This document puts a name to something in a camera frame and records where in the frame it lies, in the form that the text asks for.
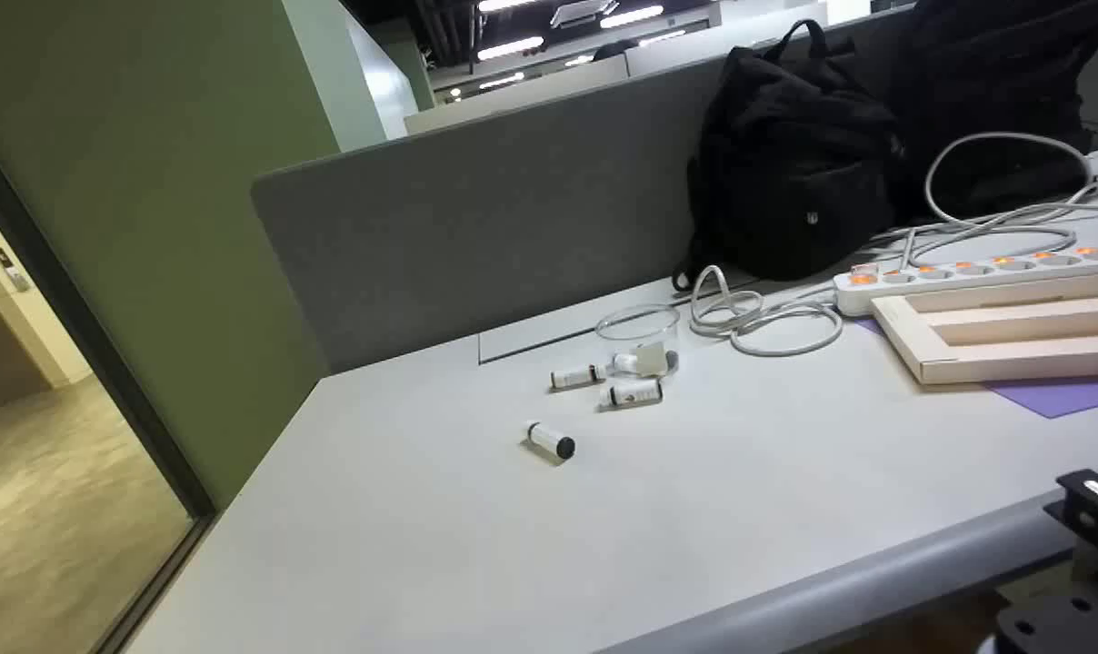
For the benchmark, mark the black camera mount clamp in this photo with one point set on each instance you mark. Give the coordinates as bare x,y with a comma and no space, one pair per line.
1076,567

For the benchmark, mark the black backpack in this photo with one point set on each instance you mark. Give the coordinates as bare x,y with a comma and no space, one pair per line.
794,162

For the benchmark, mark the clear glass cup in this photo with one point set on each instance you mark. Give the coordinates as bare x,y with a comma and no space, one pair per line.
633,329

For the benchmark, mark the light wooden frame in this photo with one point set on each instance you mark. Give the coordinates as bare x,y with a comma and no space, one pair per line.
1008,340

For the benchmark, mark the white cylinder black end cap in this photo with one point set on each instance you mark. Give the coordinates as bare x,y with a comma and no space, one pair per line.
551,439
573,376
633,392

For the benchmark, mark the grey desk divider panel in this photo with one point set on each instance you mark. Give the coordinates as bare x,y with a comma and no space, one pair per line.
498,219

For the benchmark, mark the purple paper sheet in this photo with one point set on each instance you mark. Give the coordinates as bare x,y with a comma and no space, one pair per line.
1063,392

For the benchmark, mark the white power strip orange switches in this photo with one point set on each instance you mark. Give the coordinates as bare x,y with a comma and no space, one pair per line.
999,281

